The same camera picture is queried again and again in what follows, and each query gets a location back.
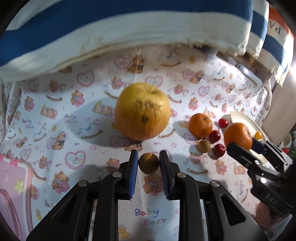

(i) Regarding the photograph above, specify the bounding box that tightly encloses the brown kiwi fruit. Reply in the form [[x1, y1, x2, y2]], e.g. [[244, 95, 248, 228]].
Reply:
[[197, 139, 211, 154], [138, 153, 159, 175]]

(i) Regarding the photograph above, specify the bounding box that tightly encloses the orange mandarin front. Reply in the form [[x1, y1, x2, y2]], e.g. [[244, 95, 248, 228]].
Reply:
[[224, 123, 253, 151]]

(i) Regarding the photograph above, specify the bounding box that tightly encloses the orange mandarin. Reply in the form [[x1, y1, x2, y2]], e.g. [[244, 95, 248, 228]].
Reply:
[[224, 123, 253, 151], [189, 113, 213, 138]]

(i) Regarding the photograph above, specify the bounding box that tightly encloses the small red apple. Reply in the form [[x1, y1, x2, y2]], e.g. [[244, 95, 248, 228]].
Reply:
[[213, 144, 226, 158], [209, 130, 221, 143]]

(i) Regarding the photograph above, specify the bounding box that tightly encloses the right human hand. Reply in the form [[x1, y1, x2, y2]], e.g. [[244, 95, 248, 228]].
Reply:
[[255, 202, 292, 230]]

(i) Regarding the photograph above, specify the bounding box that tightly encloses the yellow cherry tomato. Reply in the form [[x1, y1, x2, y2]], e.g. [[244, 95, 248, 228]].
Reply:
[[254, 131, 262, 141]]

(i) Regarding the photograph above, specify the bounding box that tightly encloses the beige wooden headboard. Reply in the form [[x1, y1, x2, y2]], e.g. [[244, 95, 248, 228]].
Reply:
[[262, 68, 295, 144]]

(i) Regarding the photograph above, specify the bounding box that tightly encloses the cream round plate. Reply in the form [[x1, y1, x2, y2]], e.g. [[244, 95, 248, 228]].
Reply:
[[225, 111, 268, 163]]

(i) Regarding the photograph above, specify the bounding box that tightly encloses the small red cherry tomato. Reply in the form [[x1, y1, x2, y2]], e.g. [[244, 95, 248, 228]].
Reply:
[[218, 118, 229, 128]]

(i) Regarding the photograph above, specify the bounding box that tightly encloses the large yellow pomelo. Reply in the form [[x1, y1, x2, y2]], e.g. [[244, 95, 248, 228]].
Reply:
[[114, 83, 171, 141]]

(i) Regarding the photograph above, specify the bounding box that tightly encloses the orange mandarin near pomelo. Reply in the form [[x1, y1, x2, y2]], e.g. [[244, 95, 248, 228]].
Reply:
[[189, 113, 213, 138]]

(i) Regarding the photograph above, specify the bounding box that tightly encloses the white remote control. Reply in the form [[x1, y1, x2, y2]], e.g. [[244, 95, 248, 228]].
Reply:
[[227, 57, 263, 87]]

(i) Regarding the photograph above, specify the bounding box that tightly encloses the baby bear printed sheet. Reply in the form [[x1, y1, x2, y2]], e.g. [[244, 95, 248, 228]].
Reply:
[[1, 46, 270, 228]]

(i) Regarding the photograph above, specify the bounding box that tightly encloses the pink storage box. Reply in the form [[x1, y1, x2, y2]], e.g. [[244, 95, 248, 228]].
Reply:
[[1, 155, 33, 240]]

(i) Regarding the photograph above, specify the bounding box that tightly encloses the striped Paris blanket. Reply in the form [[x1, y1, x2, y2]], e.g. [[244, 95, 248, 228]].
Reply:
[[1, 1, 294, 84]]

